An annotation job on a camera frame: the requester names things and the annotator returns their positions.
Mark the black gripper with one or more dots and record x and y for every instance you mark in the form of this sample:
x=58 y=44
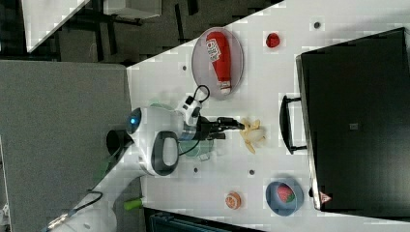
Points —
x=210 y=130

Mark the peeled toy banana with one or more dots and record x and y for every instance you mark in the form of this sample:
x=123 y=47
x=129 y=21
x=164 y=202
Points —
x=252 y=133

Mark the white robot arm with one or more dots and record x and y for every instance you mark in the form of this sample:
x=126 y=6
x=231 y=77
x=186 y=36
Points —
x=155 y=134

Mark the green mug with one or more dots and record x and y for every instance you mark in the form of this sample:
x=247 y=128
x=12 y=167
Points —
x=194 y=149

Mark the green colander basket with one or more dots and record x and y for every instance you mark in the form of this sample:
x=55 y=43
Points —
x=162 y=106

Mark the red ketchup bottle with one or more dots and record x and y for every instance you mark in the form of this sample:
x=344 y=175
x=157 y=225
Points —
x=218 y=50

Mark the toy strawberry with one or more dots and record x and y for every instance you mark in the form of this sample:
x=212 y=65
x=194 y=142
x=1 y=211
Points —
x=285 y=193

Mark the blue bowl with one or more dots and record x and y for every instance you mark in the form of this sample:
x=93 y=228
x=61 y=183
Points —
x=278 y=207

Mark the small red tomato toy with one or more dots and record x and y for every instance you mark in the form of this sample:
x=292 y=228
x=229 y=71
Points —
x=273 y=40

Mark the grey partition panel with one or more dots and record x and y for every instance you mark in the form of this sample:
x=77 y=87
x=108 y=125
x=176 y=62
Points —
x=54 y=120

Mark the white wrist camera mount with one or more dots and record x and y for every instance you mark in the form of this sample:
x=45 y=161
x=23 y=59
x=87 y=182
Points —
x=189 y=108

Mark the blue metal frame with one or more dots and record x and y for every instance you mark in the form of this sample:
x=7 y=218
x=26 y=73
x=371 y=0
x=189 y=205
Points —
x=162 y=221

